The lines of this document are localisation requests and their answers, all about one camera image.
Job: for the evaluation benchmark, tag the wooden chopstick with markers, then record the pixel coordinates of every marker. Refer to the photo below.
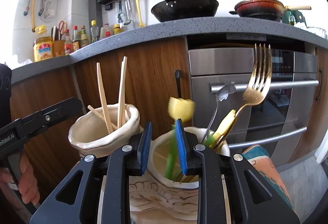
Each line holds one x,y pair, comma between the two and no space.
103,99
99,115
119,100
124,64

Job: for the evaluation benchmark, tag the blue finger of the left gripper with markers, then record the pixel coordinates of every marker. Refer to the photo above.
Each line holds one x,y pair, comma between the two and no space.
42,120

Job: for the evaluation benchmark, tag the cream ceramic double utensil holder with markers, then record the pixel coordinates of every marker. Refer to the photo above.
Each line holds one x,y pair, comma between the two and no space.
153,198

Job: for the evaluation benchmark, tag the green kettle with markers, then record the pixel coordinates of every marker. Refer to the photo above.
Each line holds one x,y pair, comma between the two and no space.
293,16

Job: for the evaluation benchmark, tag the gold fork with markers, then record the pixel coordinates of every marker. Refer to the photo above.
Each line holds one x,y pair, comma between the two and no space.
257,88

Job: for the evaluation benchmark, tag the red cap sauce bottle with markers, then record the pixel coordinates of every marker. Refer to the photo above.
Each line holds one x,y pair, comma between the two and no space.
68,46

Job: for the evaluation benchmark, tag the wooden cabinet door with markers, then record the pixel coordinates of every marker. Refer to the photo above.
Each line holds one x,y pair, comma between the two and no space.
150,78

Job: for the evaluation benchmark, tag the dark sauce bottle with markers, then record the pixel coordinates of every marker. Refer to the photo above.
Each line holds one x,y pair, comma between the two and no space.
76,39

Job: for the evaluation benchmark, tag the yellow hanging spatula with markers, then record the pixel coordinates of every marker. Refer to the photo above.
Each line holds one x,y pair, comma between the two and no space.
141,23

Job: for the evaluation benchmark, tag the stainless steel oven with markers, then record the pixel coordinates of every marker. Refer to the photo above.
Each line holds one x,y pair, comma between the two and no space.
217,60

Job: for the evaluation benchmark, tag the person's left hand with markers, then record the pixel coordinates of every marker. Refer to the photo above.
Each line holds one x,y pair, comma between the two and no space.
27,184

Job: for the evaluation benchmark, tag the brown frying pan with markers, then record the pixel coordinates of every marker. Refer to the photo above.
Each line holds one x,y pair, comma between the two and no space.
264,9

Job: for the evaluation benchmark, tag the black wok with wooden handle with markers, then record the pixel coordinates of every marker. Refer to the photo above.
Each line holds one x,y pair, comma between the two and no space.
168,10

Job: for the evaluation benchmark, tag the silver spoon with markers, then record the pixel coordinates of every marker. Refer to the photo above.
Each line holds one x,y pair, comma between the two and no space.
220,96

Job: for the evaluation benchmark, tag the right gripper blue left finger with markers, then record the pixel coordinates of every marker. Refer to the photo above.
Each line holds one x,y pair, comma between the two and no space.
97,189

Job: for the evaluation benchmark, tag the brown utensil cup with scissors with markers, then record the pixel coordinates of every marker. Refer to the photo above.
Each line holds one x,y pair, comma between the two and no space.
58,39

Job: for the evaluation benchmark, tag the grey stone countertop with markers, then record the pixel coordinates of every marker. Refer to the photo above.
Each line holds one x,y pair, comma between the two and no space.
169,29

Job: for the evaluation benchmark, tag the yellow lidded jar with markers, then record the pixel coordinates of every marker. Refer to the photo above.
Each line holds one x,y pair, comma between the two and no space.
42,49

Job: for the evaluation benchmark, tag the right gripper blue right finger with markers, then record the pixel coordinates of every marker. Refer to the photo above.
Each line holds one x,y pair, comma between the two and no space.
229,186

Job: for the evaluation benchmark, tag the yellow cap oil bottle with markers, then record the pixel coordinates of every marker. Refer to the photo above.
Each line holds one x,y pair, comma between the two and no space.
94,32

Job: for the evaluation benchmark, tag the quilted horse print table mat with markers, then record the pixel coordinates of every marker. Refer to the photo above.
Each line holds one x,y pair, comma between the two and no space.
260,160

